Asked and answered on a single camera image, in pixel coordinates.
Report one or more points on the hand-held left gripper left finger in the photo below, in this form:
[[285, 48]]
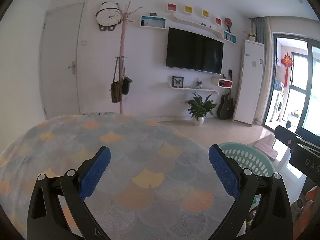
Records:
[[95, 172]]

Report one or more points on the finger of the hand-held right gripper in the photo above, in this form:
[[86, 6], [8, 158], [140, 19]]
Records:
[[308, 137], [285, 135]]

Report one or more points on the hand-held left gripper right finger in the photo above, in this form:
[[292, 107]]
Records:
[[225, 172]]

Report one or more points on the green plastic basket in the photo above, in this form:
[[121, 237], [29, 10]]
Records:
[[245, 155]]

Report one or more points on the person's right hand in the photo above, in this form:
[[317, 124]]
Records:
[[312, 220]]

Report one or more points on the small colourful toy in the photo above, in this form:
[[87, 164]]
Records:
[[295, 112]]

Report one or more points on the white washing machine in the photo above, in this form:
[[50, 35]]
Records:
[[278, 105]]

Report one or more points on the scale pattern blanket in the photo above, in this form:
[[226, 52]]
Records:
[[137, 155]]

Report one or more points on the white detergent bottle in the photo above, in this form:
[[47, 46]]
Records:
[[281, 86]]

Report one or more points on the blue detergent bottle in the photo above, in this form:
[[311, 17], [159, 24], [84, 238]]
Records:
[[276, 85]]

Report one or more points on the glass sliding door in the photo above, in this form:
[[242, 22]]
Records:
[[307, 85]]

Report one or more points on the black acoustic guitar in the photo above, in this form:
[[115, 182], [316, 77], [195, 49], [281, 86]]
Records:
[[226, 107]]

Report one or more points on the white refrigerator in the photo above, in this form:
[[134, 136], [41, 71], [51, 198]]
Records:
[[248, 80]]

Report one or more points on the grey curtain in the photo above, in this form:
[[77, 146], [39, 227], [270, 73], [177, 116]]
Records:
[[267, 67]]

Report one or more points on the potted green plant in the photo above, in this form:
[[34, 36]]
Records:
[[200, 106]]

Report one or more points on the red knot hanging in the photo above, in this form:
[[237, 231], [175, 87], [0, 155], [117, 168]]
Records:
[[287, 61]]

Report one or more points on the red and white cube box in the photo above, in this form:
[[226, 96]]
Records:
[[225, 83]]

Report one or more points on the brown hanging bag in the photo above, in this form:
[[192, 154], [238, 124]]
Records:
[[115, 92]]

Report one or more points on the black hanging bag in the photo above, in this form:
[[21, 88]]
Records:
[[125, 86]]

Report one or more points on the small flower ornament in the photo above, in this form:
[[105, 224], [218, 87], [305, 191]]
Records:
[[199, 83]]

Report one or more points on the framed butterfly picture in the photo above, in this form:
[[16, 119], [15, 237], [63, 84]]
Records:
[[177, 82]]

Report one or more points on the flower vase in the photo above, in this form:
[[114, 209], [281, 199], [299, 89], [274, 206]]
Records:
[[252, 36]]

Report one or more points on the small blue cube shelf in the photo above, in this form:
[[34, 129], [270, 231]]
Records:
[[230, 37]]

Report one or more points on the pink coat rack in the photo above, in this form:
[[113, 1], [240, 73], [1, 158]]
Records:
[[122, 55]]

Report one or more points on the white door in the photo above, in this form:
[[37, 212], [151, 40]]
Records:
[[60, 55]]

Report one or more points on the red fan ornament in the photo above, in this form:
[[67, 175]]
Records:
[[227, 22]]

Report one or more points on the long blue cube shelf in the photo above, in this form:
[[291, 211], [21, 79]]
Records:
[[142, 21]]

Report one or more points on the white wavy wall shelf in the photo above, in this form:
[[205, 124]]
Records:
[[197, 25], [190, 89]]

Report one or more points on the black wall television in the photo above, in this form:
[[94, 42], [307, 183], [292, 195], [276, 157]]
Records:
[[195, 50]]

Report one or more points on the red wall cube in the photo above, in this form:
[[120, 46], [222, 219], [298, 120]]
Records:
[[171, 7], [218, 21]]

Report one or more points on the yellow wall cube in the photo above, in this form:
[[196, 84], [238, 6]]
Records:
[[188, 9], [205, 13]]

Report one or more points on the panda wall clock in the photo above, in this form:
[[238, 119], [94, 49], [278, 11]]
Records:
[[108, 17]]

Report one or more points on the small dark frame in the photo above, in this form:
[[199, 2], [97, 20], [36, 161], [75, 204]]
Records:
[[153, 14]]

